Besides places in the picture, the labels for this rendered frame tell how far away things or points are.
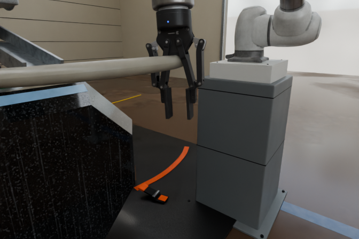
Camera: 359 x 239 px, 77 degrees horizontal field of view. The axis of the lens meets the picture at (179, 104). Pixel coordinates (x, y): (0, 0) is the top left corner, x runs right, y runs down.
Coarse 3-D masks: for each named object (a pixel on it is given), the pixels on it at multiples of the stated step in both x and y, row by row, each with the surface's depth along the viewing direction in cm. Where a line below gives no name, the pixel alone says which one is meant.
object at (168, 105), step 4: (168, 88) 52; (164, 92) 51; (168, 92) 52; (164, 96) 51; (168, 96) 52; (168, 100) 52; (168, 104) 52; (168, 108) 52; (172, 108) 54; (168, 112) 52; (172, 112) 54; (168, 116) 52
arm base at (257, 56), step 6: (228, 54) 129; (234, 54) 124; (240, 54) 118; (246, 54) 117; (252, 54) 116; (258, 54) 116; (228, 60) 121; (234, 60) 120; (240, 60) 118; (246, 60) 117; (252, 60) 115; (258, 60) 113; (264, 60) 121
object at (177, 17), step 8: (160, 16) 46; (168, 16) 45; (176, 16) 45; (184, 16) 45; (160, 24) 46; (168, 24) 45; (176, 24) 45; (184, 24) 46; (160, 32) 49; (168, 32) 48; (176, 32) 48; (184, 32) 47; (192, 32) 48; (160, 40) 49; (184, 40) 48; (192, 40) 47; (176, 48) 48; (184, 48) 48
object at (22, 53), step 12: (0, 36) 92; (12, 36) 86; (0, 48) 69; (12, 48) 84; (24, 48) 83; (36, 48) 78; (0, 60) 71; (12, 60) 66; (24, 60) 76; (36, 60) 78; (48, 60) 76; (60, 60) 72
